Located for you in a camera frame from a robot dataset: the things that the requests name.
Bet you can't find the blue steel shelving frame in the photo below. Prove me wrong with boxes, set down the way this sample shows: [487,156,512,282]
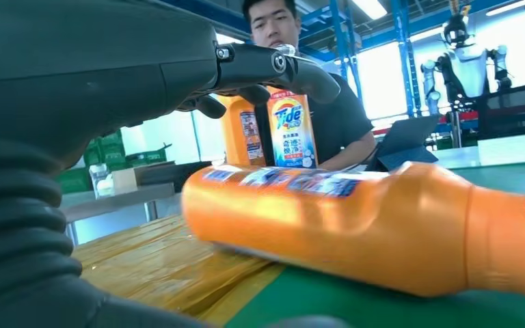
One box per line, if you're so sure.
[163,0,513,119]

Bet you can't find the white side table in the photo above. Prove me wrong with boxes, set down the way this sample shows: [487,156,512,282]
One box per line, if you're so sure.
[58,180,177,247]

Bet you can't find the green crate stack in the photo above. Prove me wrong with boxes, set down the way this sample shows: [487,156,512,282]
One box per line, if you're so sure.
[56,130,169,195]

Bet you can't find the ceiling light tube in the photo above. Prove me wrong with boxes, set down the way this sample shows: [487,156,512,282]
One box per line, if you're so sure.
[485,0,525,17]
[351,0,388,21]

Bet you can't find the clear plastic jar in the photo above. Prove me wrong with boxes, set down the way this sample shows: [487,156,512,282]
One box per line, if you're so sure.
[89,163,115,199]

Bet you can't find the yellow plastic sheet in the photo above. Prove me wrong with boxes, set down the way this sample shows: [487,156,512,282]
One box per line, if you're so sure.
[71,213,286,327]

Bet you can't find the blue tablet case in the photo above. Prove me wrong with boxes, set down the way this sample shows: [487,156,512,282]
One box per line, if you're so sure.
[365,113,442,173]

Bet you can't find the white desk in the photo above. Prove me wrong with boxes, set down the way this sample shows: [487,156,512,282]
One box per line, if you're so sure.
[432,131,525,169]

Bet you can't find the person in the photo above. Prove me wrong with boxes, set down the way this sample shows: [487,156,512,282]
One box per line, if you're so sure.
[242,0,377,172]

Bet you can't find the white humanoid robot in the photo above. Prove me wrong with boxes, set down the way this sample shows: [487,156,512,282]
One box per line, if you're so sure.
[420,0,515,148]

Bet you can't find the small cardboard box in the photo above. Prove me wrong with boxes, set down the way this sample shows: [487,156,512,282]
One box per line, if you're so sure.
[111,168,139,195]

